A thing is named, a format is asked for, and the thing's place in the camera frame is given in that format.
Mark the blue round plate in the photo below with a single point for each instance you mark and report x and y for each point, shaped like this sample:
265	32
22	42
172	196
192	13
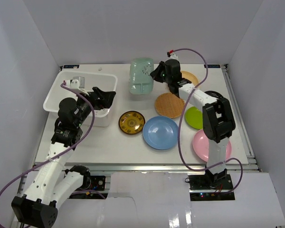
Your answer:
160	133

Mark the beige round plate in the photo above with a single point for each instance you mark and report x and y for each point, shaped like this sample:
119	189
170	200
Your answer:
189	76

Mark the woven bamboo round plate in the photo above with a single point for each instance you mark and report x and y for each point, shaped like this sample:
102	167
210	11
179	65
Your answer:
169	105

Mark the green round plate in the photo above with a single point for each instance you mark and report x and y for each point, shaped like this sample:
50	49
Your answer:
193	118

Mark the teal rectangular ceramic plate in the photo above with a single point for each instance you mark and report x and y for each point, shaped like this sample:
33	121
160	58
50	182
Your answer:
140	82

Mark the white plastic bin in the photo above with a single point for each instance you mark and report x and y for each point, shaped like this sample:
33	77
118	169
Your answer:
105	82

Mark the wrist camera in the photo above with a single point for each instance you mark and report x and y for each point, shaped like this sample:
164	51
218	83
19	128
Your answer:
172	55
78	83

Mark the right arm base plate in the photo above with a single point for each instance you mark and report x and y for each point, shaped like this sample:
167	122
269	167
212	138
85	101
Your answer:
202	190

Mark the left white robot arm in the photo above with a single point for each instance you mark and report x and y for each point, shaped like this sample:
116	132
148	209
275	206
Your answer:
39	204

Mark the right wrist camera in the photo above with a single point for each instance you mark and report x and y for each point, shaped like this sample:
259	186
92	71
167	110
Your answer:
172	55

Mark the black round plate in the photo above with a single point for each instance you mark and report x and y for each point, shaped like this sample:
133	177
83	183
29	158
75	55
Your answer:
214	94

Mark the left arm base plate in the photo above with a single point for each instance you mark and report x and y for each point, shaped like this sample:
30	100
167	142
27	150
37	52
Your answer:
92	189

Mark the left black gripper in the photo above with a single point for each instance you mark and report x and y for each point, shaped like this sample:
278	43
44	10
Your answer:
96	98

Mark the pink round plate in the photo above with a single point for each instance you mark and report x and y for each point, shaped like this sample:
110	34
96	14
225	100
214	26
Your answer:
200	145

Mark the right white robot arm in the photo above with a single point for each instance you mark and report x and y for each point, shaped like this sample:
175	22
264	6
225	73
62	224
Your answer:
218	121

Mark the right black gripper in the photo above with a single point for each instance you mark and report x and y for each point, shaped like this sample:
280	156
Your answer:
155	74

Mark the yellow brown patterned plate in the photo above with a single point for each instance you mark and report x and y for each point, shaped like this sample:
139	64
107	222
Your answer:
131	122

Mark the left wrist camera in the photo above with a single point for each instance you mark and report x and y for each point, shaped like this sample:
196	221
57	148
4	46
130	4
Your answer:
78	83

